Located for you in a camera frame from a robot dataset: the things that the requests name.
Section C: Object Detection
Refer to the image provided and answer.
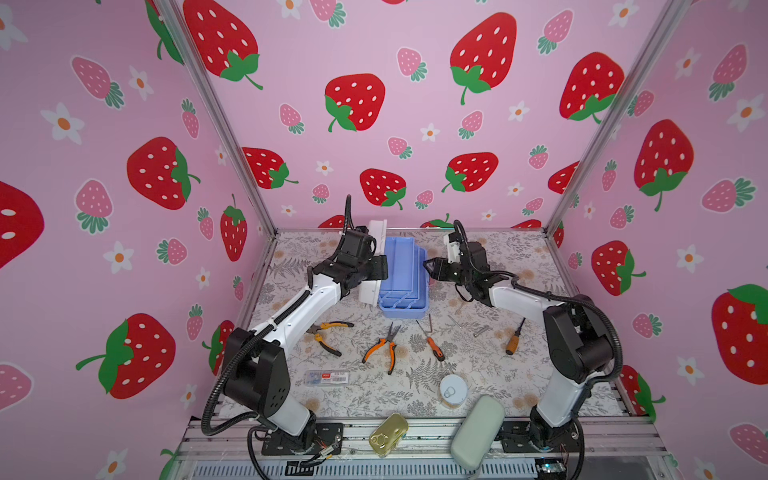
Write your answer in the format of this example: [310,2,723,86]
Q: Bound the white tool box pink handle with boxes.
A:
[358,220,429,320]

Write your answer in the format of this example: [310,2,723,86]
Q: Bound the yellow handled black pliers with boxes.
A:
[306,321,355,357]

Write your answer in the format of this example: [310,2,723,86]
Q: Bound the orange needle nose pliers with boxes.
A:
[361,323,400,375]

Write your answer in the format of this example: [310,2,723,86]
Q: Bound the orange handled small tool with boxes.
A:
[416,314,446,362]

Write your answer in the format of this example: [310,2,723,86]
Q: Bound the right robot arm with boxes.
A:
[423,233,623,451]

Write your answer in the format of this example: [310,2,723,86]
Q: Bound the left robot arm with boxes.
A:
[216,220,388,442]

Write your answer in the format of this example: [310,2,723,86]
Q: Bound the small metal bolt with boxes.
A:
[473,325,491,338]

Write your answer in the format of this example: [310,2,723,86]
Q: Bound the grey green glasses case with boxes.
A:
[450,395,505,471]

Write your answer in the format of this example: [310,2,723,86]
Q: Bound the gold sardine tin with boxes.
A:
[369,413,409,458]

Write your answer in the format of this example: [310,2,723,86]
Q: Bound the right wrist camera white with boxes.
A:
[443,231,464,263]

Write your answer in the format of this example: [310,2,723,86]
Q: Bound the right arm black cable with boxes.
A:
[452,219,625,385]

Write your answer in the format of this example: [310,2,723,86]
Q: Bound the aluminium front rail frame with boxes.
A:
[167,417,683,479]

